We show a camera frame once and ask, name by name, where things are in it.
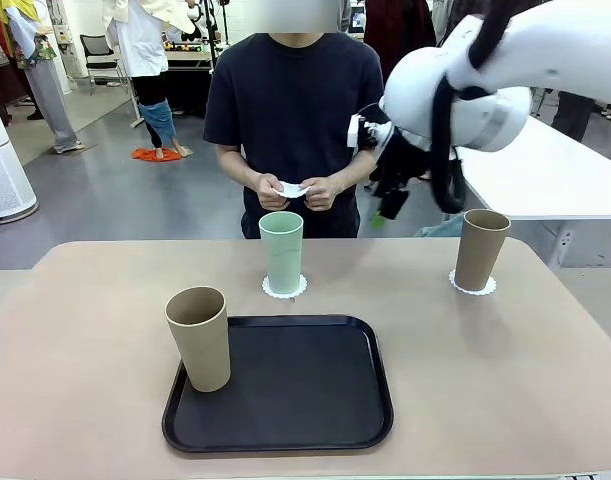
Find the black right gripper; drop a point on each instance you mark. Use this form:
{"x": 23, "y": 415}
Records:
{"x": 400, "y": 160}

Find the white scalloped paper coaster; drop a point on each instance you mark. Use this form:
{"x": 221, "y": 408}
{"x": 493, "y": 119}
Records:
{"x": 291, "y": 190}
{"x": 457, "y": 287}
{"x": 272, "y": 292}

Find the brown cup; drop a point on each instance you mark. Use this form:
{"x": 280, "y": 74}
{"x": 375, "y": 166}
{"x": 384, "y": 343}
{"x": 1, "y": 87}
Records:
{"x": 200, "y": 350}
{"x": 480, "y": 255}

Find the light green cup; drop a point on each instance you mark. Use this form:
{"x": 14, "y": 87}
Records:
{"x": 281, "y": 250}

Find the person's right forearm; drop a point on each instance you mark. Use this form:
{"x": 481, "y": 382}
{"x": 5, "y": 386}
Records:
{"x": 237, "y": 162}

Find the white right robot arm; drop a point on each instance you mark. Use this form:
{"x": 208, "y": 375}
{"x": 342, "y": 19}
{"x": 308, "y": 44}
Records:
{"x": 415, "y": 90}

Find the person's left forearm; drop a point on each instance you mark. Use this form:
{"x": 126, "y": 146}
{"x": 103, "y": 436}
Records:
{"x": 357, "y": 167}

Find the person's left hand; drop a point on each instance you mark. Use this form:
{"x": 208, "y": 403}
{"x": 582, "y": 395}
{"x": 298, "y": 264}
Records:
{"x": 324, "y": 192}

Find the person's right hand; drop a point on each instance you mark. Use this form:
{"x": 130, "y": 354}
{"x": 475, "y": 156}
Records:
{"x": 271, "y": 192}

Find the light blue cloth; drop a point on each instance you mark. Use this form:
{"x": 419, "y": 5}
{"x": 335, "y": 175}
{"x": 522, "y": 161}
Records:
{"x": 442, "y": 227}

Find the person in navy t-shirt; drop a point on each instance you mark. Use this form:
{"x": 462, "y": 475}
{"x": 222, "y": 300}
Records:
{"x": 295, "y": 100}

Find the white table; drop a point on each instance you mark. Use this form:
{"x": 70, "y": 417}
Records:
{"x": 535, "y": 175}

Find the mannequin in dark red garment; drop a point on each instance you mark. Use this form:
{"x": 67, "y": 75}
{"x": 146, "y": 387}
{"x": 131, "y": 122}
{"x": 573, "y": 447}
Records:
{"x": 395, "y": 30}

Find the mannequin in black garment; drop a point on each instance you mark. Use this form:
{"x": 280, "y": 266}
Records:
{"x": 575, "y": 115}

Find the black plastic tray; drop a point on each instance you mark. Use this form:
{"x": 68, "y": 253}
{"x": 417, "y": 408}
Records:
{"x": 285, "y": 390}

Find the orange cloth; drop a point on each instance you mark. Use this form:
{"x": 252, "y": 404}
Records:
{"x": 150, "y": 156}

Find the mannequin in white coat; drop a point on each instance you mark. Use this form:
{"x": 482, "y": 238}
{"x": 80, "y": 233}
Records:
{"x": 140, "y": 45}

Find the black office chair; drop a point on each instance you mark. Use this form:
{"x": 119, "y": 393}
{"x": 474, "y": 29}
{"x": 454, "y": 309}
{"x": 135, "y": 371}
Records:
{"x": 97, "y": 47}

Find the mannequin with yellow garment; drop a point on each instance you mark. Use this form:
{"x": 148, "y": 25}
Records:
{"x": 50, "y": 100}

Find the brown wooden counter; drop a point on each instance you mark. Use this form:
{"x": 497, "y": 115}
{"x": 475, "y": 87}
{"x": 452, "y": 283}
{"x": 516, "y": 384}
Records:
{"x": 0, "y": 75}

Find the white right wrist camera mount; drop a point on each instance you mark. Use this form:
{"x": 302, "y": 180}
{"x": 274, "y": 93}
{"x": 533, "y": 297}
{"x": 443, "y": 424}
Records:
{"x": 355, "y": 132}

